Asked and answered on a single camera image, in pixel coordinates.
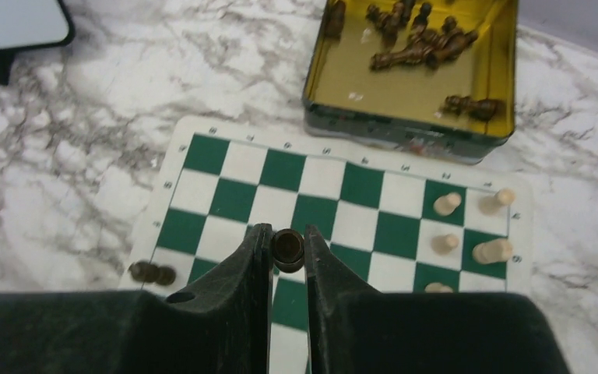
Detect dark chess piece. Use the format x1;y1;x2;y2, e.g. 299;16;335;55
271;228;304;273
128;261;176;286

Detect green white chess board mat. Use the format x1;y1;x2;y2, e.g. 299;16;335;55
117;114;535;374

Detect white chess pieces group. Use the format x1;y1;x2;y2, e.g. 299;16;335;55
413;181;508;291

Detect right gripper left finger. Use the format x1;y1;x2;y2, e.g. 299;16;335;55
0;224;273;373

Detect dark pieces in tin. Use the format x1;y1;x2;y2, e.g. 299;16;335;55
306;1;517;129

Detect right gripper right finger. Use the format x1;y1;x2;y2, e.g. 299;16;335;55
304;224;569;373

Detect small whiteboard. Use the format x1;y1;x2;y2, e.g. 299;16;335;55
0;0;76;86

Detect tin with dark pieces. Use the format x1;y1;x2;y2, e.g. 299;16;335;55
302;1;519;164

